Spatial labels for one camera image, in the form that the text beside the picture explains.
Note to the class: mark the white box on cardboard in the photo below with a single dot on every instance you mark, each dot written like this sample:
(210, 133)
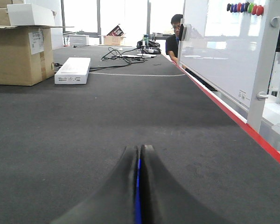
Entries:
(30, 15)

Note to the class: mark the blue plastic part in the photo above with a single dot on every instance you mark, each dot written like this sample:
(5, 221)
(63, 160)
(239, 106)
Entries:
(138, 219)

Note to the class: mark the large brown cardboard box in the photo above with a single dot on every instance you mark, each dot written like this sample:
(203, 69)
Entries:
(26, 55)

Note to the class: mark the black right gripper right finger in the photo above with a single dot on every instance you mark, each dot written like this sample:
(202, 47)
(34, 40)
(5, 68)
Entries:
(162, 198)

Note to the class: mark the seated man in black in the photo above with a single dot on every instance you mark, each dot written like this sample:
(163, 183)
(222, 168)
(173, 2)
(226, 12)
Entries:
(173, 41)

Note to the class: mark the open cardboard box far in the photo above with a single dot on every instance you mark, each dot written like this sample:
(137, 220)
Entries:
(116, 37)

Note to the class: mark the row of coloured magnets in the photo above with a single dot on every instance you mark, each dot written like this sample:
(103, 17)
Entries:
(246, 7)

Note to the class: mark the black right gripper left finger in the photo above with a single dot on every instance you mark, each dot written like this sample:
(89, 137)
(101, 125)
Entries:
(114, 201)

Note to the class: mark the white whiteboard on stand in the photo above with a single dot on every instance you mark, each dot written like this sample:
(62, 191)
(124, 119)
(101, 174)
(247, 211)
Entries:
(233, 52)

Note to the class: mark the long white carton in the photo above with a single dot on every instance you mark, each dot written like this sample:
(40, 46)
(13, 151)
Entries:
(74, 71)

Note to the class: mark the white printer far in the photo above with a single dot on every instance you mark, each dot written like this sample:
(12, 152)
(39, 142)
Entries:
(79, 40)

